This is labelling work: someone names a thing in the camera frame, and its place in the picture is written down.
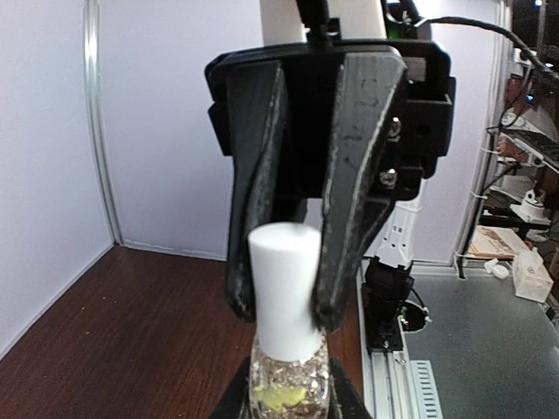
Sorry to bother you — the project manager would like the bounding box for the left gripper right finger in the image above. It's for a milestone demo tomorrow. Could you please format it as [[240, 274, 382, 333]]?
[[328, 358, 371, 419]]

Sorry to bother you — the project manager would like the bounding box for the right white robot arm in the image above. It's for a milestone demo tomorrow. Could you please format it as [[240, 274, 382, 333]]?
[[204, 1, 455, 331]]

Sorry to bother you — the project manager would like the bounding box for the white tissue pack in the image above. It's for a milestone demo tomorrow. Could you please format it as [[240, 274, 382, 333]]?
[[512, 248, 553, 303]]

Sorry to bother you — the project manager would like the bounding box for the right aluminium frame post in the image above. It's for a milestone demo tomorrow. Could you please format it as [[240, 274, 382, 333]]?
[[83, 0, 123, 245]]

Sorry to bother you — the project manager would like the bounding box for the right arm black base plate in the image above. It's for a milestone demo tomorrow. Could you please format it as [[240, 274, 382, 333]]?
[[361, 284, 404, 354]]

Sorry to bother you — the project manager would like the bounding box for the cardboard box with print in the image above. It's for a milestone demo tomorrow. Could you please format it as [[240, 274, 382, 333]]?
[[466, 225, 529, 260]]

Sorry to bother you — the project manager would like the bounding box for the background shelf with equipment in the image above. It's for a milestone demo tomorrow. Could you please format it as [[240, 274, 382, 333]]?
[[497, 1, 558, 220]]

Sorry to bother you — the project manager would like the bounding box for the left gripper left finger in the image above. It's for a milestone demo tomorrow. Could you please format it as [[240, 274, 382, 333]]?
[[211, 357, 251, 419]]

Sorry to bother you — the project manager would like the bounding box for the right round circuit board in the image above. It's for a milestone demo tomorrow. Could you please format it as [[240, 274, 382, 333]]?
[[399, 301, 432, 333]]

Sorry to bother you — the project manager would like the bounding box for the right black sleeved cable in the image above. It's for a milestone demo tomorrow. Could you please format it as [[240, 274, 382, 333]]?
[[418, 16, 559, 79]]

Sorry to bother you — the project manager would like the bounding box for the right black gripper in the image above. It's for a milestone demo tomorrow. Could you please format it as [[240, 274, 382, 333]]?
[[204, 39, 456, 332]]

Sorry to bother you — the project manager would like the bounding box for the glitter nail polish bottle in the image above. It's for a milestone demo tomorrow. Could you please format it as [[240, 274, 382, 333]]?
[[248, 222, 330, 418]]

